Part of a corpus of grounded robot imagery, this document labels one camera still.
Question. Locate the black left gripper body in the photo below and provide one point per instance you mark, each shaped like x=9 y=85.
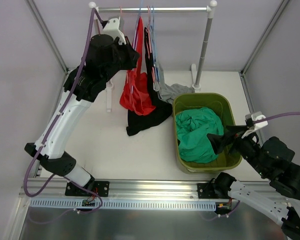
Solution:
x=129 y=55

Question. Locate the aluminium left frame post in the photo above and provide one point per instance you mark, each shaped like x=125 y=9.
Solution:
x=46 y=34

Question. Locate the green tank top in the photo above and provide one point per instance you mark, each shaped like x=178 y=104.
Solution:
x=192 y=128

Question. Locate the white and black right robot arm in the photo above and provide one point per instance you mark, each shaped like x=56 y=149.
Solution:
x=272 y=161

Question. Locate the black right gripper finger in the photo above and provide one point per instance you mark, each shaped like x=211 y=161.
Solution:
x=220 y=142
x=236 y=130

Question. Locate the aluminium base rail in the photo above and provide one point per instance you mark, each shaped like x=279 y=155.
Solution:
x=169 y=190

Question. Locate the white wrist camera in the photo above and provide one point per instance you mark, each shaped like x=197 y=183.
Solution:
x=254 y=122
x=112 y=29

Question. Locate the red tank top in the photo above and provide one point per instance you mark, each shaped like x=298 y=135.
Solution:
x=139 y=102

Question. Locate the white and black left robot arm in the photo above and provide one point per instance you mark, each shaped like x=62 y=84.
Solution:
x=49 y=149

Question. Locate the grey tank top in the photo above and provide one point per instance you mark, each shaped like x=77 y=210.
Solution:
x=167 y=93

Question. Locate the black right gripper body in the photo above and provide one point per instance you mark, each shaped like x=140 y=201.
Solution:
x=239 y=139

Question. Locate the white slotted cable duct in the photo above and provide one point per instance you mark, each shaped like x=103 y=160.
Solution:
x=123 y=204

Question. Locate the aluminium frame post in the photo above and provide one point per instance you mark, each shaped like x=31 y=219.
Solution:
x=265 y=35
x=46 y=34

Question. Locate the blue wire hanger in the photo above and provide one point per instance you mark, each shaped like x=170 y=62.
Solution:
x=134 y=46
x=156 y=86
x=153 y=16

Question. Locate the olive green plastic basket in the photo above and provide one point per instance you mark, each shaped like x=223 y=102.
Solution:
x=222 y=108

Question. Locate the aluminium right frame post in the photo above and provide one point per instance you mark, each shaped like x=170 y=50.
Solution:
x=265 y=35

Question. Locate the black tank top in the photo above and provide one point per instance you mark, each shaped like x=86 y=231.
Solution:
x=162 y=110

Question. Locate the silver and white clothes rack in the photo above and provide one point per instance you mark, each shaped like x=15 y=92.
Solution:
x=196 y=70

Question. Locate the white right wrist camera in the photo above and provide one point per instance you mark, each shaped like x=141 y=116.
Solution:
x=254 y=122

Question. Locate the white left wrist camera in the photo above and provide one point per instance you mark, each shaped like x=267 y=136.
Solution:
x=112 y=29

